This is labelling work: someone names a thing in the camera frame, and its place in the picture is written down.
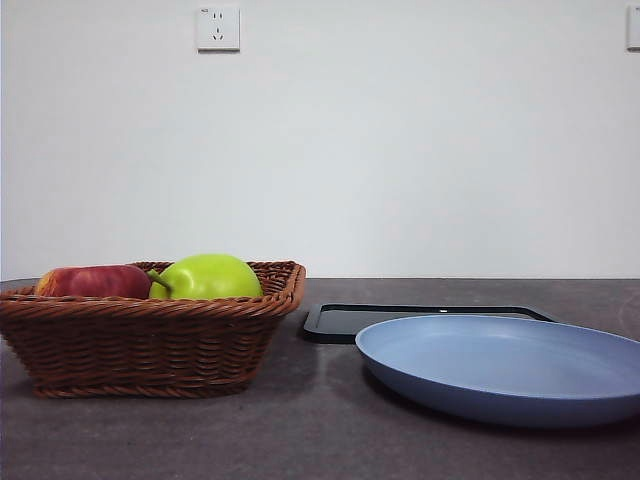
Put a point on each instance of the green apple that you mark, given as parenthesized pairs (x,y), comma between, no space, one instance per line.
(210,277)

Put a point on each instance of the black tray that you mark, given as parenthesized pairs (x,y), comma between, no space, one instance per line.
(332,327)

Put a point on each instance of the red apple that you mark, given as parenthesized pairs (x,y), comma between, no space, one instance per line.
(95,282)

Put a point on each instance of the white wall plate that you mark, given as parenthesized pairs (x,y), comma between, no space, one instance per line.
(634,29)

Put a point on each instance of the brown wicker basket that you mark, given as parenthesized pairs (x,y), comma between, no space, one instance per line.
(150,345)

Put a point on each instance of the blue plate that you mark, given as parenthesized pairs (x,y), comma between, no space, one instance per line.
(500,365)

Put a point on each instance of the white wall socket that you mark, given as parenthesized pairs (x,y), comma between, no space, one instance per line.
(218,29)

